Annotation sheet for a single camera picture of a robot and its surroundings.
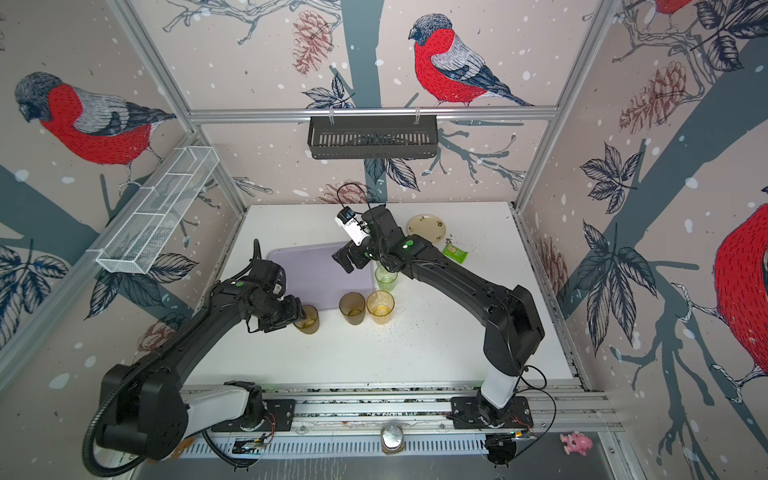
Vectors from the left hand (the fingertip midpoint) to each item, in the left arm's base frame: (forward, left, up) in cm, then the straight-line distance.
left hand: (296, 318), depth 82 cm
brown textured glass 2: (+6, -15, -6) cm, 17 cm away
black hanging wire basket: (+61, -20, +20) cm, 67 cm away
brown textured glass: (+1, -3, -5) cm, 6 cm away
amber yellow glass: (+7, -23, -7) cm, 25 cm away
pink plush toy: (-29, -69, -5) cm, 75 cm away
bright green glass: (+16, -25, -7) cm, 31 cm away
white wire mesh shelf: (+19, +35, +22) cm, 46 cm away
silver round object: (-28, -27, +1) cm, 39 cm away
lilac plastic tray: (+18, -1, -7) cm, 19 cm away
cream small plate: (+40, -42, -8) cm, 59 cm away
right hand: (+14, -14, +14) cm, 24 cm away
